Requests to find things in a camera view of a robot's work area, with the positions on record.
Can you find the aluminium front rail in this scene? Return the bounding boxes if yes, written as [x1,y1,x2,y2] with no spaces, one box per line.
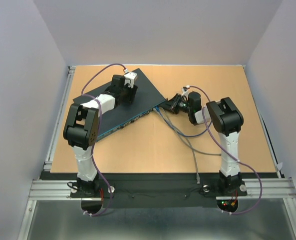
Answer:
[28,178,296,201]

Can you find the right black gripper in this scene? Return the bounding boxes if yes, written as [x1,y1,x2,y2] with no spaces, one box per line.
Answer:
[159,93,192,115]

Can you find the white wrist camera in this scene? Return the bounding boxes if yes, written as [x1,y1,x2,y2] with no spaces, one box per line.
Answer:
[124,72,138,88]
[181,85,190,98]

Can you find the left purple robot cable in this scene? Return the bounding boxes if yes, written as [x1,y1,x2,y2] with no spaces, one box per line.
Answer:
[80,63,128,218]

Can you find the metal sheet panel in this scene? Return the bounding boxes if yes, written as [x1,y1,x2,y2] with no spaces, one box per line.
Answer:
[19,199,296,240]

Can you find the grey ethernet cable long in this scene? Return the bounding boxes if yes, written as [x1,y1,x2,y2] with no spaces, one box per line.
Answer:
[153,107,221,156]

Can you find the aluminium rail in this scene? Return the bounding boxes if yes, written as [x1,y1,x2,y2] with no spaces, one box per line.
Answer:
[43,66,76,172]
[28,178,296,201]

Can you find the dark blue network switch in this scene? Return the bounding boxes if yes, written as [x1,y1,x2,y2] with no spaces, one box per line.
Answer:
[73,68,165,142]

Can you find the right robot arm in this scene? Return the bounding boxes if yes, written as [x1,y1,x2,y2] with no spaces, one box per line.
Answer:
[158,88,244,195]

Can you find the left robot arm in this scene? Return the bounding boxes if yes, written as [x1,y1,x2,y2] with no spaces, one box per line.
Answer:
[63,72,138,197]

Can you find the aluminium left side rail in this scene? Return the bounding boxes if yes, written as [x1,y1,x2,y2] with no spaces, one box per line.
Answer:
[43,66,76,172]

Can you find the blue ethernet cable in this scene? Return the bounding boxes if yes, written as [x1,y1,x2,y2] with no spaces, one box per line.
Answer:
[153,105,212,138]

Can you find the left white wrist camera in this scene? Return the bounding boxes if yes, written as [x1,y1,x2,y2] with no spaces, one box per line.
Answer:
[124,72,138,88]

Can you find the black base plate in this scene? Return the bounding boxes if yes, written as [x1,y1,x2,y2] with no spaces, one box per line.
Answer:
[38,172,278,212]

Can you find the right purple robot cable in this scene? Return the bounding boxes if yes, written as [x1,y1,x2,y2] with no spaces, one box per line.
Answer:
[186,85,264,216]

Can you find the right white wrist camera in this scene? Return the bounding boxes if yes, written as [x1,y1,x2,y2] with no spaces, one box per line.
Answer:
[181,85,190,98]

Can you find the grey ethernet cable short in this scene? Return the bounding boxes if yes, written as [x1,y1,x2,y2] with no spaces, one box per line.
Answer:
[153,107,201,185]

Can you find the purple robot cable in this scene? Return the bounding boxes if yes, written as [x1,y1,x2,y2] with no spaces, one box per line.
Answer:
[186,85,264,216]
[80,63,128,218]

